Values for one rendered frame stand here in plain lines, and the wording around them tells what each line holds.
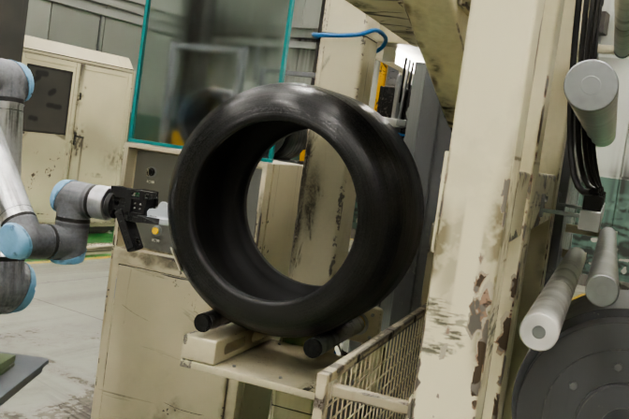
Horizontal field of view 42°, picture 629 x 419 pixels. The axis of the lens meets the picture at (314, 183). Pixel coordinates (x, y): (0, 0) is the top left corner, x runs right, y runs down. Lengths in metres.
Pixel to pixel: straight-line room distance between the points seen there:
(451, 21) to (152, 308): 1.70
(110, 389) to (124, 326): 0.23
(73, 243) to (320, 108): 0.79
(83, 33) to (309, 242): 10.23
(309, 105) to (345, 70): 0.40
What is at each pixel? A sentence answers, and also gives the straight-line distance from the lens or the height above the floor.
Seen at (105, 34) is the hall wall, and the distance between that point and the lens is 12.57.
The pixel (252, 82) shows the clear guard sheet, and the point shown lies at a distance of 2.73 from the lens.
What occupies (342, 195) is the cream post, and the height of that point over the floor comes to 1.23.
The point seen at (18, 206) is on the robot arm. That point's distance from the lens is 2.21.
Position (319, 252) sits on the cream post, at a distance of 2.22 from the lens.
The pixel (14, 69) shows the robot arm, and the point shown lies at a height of 1.45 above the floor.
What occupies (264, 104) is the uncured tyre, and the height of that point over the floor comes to 1.43.
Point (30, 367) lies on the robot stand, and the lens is 2.56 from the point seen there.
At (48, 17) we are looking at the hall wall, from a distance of 11.85.
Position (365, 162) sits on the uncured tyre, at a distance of 1.78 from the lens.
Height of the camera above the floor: 1.36
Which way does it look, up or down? 3 degrees down
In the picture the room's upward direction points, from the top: 8 degrees clockwise
